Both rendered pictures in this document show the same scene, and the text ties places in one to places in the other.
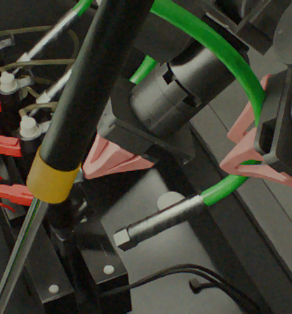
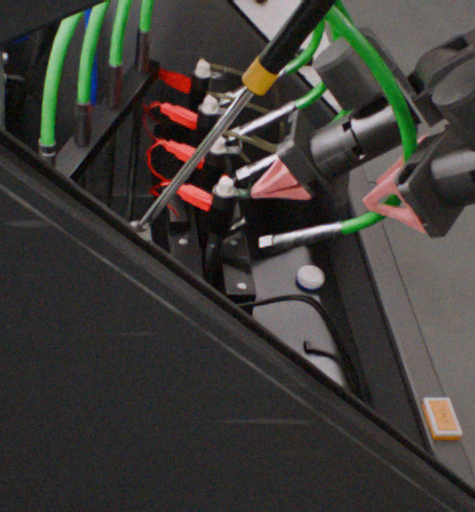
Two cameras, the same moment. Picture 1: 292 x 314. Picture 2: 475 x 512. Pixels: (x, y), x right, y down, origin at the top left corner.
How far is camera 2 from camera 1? 0.37 m
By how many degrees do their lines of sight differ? 6
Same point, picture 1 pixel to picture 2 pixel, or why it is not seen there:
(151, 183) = (298, 255)
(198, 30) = (382, 73)
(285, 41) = (443, 89)
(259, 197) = (390, 282)
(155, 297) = not seen: hidden behind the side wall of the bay
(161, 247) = (289, 308)
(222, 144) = (372, 232)
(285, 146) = (418, 183)
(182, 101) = (350, 149)
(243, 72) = (405, 120)
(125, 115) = (302, 146)
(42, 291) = not seen: hidden behind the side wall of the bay
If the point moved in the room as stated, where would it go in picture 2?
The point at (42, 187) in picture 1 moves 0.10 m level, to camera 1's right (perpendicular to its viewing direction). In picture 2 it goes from (252, 79) to (397, 115)
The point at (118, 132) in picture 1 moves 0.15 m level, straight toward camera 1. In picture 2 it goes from (292, 158) to (270, 247)
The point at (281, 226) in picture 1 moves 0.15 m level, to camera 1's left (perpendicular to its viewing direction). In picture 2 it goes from (402, 311) to (287, 280)
